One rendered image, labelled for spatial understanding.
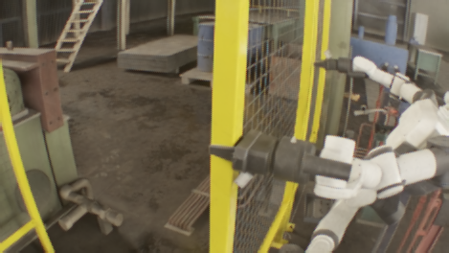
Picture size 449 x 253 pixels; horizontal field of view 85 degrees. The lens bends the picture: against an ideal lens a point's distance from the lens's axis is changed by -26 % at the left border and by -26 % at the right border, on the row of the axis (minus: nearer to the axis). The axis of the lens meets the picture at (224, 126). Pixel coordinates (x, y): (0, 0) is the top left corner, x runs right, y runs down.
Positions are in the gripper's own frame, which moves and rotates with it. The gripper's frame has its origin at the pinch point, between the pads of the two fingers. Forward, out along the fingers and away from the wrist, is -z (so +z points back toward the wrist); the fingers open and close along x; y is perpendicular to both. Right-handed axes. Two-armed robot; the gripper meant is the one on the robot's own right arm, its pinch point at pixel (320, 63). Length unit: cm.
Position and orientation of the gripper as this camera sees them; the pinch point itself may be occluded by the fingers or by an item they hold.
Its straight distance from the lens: 175.6
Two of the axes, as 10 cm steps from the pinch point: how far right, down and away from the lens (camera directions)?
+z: 8.9, 1.0, -4.4
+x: -4.4, 3.5, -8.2
